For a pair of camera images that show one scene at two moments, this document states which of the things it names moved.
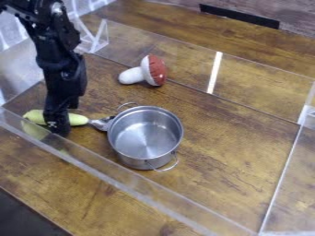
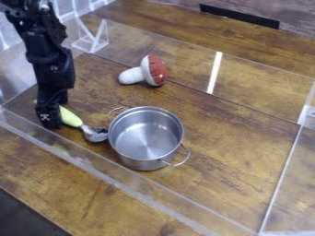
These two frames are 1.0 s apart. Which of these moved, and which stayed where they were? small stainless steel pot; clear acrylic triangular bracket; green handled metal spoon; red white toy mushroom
Moved: green handled metal spoon
Stayed: red white toy mushroom; clear acrylic triangular bracket; small stainless steel pot
